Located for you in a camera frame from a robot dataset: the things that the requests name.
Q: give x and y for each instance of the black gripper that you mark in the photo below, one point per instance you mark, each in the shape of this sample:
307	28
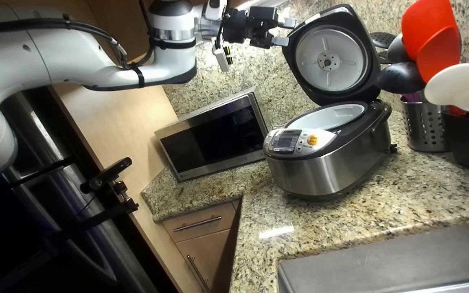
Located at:
250	25

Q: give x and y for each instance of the black rice cooker lid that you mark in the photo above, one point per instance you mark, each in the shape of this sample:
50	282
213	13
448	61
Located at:
329	59

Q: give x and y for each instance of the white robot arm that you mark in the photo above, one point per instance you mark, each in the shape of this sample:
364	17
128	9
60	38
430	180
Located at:
55	54

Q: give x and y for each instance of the stainless steel rice cooker body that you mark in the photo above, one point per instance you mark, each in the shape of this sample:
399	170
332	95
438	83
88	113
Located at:
325	163

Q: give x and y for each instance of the small black spoon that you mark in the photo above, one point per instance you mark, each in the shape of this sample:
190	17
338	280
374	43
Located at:
382	40

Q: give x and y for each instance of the black round spoon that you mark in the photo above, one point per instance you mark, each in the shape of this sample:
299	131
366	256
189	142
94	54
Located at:
397	51

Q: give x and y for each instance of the stainless steel microwave oven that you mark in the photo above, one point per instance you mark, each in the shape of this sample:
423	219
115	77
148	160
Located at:
211	139

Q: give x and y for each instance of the large black ladle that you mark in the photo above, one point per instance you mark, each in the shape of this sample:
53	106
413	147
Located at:
402	77

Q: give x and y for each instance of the purple utensil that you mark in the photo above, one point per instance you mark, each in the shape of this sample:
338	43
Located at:
410	98

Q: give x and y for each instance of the red plastic scoop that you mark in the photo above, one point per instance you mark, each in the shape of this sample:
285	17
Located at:
430	33

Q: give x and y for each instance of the perforated metal utensil holder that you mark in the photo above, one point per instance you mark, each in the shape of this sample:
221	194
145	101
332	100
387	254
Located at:
423	127

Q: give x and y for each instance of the white plastic spoon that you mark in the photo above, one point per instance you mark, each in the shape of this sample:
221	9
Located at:
454	83

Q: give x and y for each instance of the wooden cabinet drawer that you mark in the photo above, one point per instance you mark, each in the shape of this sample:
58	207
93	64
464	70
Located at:
202	238

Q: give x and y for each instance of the stainless steel sink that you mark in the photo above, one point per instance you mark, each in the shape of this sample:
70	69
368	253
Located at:
397	266

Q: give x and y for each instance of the stainless steel refrigerator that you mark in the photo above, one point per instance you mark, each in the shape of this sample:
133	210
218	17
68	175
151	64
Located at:
6	233

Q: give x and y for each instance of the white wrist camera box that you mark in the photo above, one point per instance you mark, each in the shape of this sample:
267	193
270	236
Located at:
223	57

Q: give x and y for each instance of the black camera on clamp stand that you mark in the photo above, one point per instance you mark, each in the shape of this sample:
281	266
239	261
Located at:
106	176

